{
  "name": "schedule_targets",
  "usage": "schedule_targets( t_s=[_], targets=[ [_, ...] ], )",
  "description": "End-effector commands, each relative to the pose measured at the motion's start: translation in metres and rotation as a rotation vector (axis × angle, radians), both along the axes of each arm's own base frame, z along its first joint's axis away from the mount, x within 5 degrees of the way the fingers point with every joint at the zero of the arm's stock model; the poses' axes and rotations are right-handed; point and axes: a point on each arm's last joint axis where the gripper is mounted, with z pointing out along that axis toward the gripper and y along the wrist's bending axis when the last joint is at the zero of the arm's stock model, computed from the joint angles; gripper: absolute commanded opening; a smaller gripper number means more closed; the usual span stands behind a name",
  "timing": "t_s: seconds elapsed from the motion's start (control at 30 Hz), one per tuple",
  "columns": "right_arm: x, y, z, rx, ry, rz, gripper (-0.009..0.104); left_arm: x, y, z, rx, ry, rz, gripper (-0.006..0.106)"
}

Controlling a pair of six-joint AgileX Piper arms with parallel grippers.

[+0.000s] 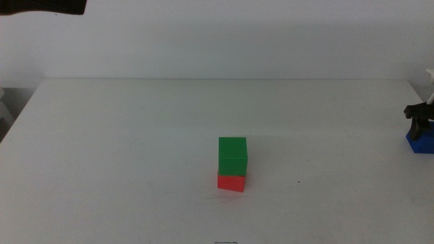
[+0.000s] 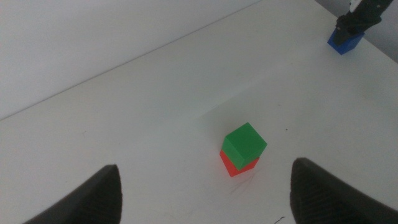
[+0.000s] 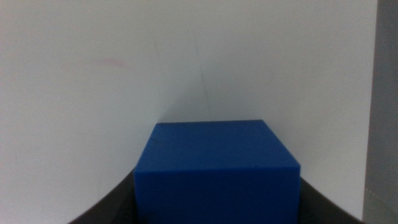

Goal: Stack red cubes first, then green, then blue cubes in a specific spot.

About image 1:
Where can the green cube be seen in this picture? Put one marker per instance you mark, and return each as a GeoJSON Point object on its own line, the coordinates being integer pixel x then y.
{"type": "Point", "coordinates": [232, 157]}

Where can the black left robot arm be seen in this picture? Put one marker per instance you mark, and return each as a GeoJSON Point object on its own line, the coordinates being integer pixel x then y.
{"type": "Point", "coordinates": [40, 6]}

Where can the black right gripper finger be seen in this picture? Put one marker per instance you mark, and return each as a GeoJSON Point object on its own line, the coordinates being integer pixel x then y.
{"type": "Point", "coordinates": [416, 128]}

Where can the blue cube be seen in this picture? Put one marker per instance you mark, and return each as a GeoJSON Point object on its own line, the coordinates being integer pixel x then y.
{"type": "Point", "coordinates": [425, 145]}

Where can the red cube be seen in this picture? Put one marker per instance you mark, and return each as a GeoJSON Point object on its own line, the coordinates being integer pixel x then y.
{"type": "Point", "coordinates": [230, 183]}

